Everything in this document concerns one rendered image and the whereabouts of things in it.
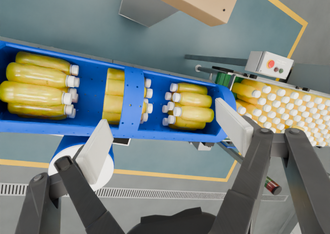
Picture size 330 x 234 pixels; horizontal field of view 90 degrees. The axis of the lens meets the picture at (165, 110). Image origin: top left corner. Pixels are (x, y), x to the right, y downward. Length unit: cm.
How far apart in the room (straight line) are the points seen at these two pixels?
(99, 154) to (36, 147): 197
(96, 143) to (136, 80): 43
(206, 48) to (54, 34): 147
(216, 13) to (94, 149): 69
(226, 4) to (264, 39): 179
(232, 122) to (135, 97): 42
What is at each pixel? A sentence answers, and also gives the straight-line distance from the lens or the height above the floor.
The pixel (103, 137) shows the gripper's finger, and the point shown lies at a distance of 19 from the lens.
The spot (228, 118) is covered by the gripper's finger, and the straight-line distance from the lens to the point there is 17.
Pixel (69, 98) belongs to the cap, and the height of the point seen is 116.
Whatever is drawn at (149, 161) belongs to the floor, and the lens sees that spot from 224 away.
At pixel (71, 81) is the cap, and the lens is 66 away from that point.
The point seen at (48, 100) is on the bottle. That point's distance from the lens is 63.
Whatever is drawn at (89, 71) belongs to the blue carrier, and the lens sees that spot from 77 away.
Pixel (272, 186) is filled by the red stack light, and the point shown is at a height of 124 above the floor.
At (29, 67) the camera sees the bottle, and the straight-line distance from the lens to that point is 68.
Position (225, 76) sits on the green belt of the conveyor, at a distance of 108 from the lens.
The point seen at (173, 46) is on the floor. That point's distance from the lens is 186.
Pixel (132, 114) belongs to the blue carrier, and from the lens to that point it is 55.
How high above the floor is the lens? 175
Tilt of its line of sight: 63 degrees down
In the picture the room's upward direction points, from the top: 138 degrees clockwise
